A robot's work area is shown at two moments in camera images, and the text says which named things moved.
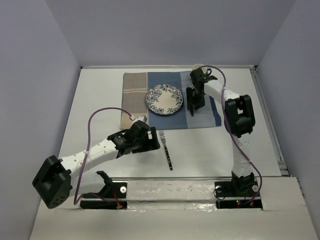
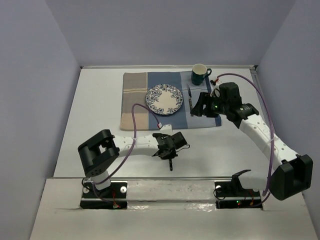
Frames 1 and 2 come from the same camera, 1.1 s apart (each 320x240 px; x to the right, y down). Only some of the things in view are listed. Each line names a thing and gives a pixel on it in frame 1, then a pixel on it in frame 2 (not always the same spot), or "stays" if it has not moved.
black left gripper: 151,144 -> 171,155
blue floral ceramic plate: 164,99 stays
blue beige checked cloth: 135,86 stays
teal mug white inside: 200,69 stays
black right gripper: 200,103 -> 197,110
